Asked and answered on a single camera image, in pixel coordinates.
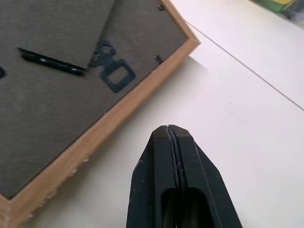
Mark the green and yellow object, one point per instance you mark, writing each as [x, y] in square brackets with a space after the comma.
[276, 5]

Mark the wooden picture frame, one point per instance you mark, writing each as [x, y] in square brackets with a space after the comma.
[54, 99]

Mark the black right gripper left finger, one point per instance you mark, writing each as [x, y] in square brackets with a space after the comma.
[152, 171]

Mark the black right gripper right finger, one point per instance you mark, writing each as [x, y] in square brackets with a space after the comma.
[202, 175]

